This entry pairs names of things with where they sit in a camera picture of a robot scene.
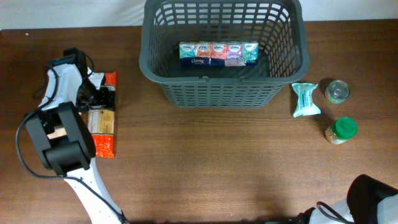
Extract orange pasta packet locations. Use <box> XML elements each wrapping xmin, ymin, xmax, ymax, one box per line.
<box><xmin>81</xmin><ymin>72</ymin><xmax>118</xmax><ymax>158</ymax></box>

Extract Kleenex tissue multipack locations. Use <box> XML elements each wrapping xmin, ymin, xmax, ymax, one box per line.
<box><xmin>178</xmin><ymin>41</ymin><xmax>259</xmax><ymax>67</ymax></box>

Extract teal wet wipes packet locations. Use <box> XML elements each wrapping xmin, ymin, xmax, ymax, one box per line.
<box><xmin>292</xmin><ymin>83</ymin><xmax>321</xmax><ymax>118</ymax></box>

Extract metal tin can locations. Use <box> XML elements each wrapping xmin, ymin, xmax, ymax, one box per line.
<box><xmin>325</xmin><ymin>80</ymin><xmax>350</xmax><ymax>104</ymax></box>

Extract green lid jar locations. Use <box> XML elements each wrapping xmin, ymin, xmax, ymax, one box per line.
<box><xmin>325</xmin><ymin>117</ymin><xmax>358</xmax><ymax>144</ymax></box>

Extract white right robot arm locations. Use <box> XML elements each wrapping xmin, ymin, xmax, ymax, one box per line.
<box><xmin>289</xmin><ymin>174</ymin><xmax>397</xmax><ymax>224</ymax></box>

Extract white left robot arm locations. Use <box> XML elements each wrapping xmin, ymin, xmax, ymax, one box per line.
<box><xmin>20</xmin><ymin>62</ymin><xmax>127</xmax><ymax>223</ymax></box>

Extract grey plastic basket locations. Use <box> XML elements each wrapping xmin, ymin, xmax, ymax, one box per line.
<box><xmin>139</xmin><ymin>0</ymin><xmax>310</xmax><ymax>108</ymax></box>

